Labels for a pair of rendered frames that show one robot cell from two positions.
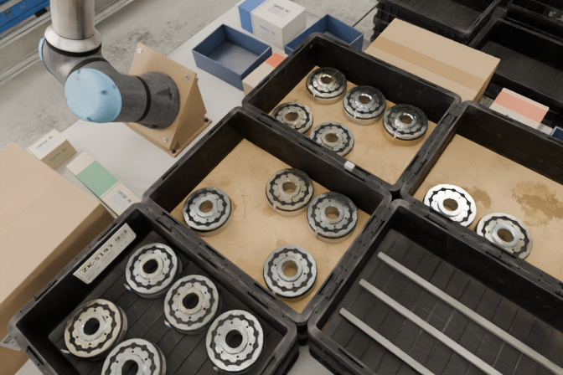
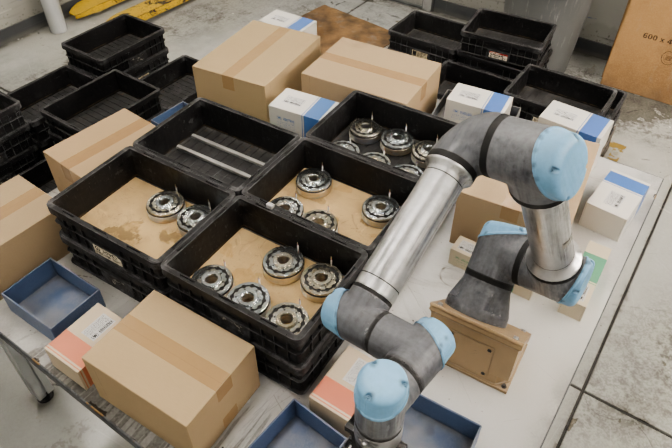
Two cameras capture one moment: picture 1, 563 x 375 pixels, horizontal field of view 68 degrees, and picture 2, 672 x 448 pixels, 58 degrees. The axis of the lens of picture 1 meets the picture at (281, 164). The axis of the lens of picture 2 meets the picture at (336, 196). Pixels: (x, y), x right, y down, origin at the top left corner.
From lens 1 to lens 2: 164 cm
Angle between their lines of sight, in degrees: 81
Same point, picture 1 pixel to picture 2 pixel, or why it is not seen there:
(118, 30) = not seen: outside the picture
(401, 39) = (188, 384)
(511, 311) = not seen: hidden behind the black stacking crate
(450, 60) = (140, 353)
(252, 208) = (347, 221)
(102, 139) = (538, 326)
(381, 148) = (237, 269)
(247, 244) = (346, 200)
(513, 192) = (139, 240)
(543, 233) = (132, 217)
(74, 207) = (475, 187)
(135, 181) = not seen: hidden behind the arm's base
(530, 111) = (66, 342)
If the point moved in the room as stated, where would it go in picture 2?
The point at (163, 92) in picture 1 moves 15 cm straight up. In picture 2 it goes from (459, 289) to (469, 245)
